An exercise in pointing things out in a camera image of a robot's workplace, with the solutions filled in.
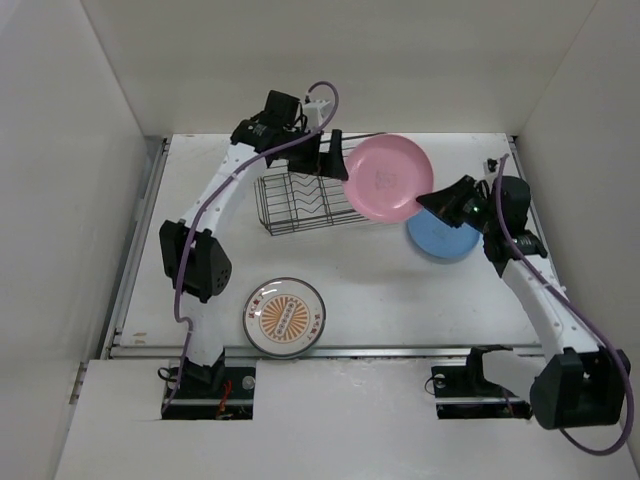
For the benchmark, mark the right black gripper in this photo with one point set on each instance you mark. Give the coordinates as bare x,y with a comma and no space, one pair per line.
448,202

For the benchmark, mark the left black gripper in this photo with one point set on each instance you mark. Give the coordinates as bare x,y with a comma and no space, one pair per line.
314,162

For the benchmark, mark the blue plate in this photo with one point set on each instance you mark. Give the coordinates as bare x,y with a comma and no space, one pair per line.
434,238

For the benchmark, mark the pink plate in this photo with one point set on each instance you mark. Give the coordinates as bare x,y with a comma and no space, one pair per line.
386,175

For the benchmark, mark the grey wire dish rack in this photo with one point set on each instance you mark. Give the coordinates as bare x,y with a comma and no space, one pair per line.
289,202

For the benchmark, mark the white plate orange sunburst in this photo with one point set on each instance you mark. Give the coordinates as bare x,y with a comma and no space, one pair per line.
284,317

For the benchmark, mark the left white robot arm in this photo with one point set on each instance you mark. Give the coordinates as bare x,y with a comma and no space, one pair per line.
287,128

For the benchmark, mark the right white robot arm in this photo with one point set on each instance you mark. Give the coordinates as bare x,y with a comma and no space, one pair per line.
582,382

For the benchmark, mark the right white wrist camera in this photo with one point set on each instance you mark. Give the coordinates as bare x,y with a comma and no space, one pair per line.
492,165

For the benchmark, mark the left aluminium side rail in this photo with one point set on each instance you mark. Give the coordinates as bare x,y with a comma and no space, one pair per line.
157,153

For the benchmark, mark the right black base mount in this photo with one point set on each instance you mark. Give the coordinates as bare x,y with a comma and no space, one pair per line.
462,392

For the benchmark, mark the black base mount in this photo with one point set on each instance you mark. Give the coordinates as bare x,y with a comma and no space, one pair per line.
218,392
462,392

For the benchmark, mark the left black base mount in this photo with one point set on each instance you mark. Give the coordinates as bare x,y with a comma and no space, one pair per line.
218,392

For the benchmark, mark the front aluminium rail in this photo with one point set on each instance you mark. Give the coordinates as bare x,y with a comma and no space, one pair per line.
154,352

